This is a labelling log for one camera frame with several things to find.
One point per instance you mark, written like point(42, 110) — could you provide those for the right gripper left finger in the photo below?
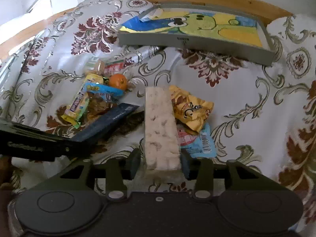
point(118, 170)

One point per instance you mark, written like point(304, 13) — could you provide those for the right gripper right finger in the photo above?
point(200, 170)

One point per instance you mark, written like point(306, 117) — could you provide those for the white rice cracker bar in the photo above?
point(161, 147)

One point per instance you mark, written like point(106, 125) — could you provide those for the yellow cartoon snack packet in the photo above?
point(190, 110)

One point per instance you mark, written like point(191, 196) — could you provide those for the dark blue snack bar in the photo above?
point(106, 124)

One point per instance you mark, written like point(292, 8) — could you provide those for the yellow biscuit packet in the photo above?
point(79, 103)

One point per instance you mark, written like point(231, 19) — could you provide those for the orange mandarin fruit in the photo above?
point(118, 81)

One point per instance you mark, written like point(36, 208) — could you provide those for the blue pink candy packet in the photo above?
point(197, 146)

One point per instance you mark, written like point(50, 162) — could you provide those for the blue snack wrapper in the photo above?
point(107, 93)

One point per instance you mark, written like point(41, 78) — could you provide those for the floral bed cover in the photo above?
point(263, 117)

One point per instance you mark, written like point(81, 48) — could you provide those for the red white snack packet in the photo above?
point(117, 66)

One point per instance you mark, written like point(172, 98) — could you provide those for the clear wrapped pastry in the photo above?
point(95, 66)

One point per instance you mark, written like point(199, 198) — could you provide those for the grey tray with painting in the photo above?
point(201, 27)

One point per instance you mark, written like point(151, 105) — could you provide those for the wooden bed frame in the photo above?
point(266, 12)

